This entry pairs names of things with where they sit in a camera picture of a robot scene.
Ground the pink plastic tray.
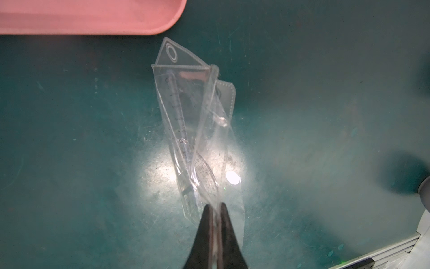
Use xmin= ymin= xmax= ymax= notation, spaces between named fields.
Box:
xmin=1 ymin=0 xmax=187 ymax=35

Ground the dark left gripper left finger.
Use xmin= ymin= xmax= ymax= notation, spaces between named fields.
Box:
xmin=183 ymin=204 xmax=214 ymax=269

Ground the clear plastic protractor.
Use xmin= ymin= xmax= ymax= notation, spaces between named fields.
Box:
xmin=190 ymin=151 xmax=219 ymax=206

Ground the lilac plain bowl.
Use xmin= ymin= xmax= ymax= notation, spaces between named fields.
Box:
xmin=418 ymin=176 xmax=430 ymax=211

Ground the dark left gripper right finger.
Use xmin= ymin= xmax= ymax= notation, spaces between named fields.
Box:
xmin=218 ymin=202 xmax=249 ymax=269

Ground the clear plastic ruler pouch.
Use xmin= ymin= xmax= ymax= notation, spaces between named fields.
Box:
xmin=152 ymin=38 xmax=245 ymax=244

